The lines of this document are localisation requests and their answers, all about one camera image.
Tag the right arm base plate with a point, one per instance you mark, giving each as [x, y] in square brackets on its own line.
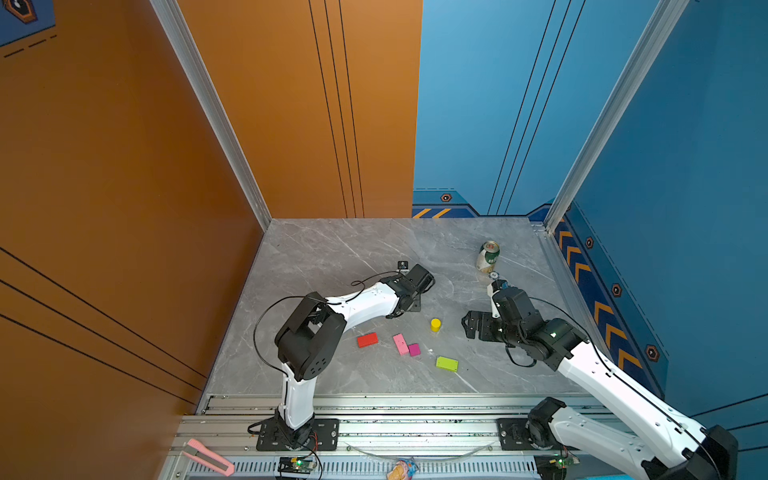
[516, 434]

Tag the aluminium corner post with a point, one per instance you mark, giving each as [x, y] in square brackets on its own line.
[177, 31]
[650, 43]

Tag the right circuit board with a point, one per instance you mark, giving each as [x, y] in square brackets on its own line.
[564, 461]

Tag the lime green block front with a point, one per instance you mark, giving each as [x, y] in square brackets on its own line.
[447, 364]

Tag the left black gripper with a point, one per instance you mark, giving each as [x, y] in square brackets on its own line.
[417, 304]

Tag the left aluminium corner post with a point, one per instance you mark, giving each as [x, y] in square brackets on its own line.
[177, 31]

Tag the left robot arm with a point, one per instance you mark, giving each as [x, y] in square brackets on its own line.
[310, 336]

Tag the red rectangular block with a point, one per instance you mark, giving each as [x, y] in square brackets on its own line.
[367, 340]

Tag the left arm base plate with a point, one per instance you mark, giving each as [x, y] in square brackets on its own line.
[319, 434]

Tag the left circuit board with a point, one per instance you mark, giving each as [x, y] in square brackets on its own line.
[296, 467]

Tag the pink rectangular block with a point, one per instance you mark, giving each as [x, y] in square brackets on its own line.
[401, 344]

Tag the circuit board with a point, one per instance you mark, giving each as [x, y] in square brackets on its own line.
[296, 467]
[564, 461]

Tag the green beverage can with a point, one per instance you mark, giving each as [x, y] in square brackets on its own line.
[487, 256]

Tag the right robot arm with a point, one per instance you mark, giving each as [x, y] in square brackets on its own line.
[658, 442]

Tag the pink handled tool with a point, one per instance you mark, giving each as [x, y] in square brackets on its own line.
[199, 453]

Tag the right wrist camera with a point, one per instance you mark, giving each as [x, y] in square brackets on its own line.
[496, 286]

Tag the right aluminium corner post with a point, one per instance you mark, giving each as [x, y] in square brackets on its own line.
[650, 43]

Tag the colourful snack wrapper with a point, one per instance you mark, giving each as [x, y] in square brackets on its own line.
[402, 470]

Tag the aluminium front rail frame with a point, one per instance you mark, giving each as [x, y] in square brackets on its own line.
[448, 436]

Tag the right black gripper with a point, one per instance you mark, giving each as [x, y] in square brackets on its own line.
[484, 319]

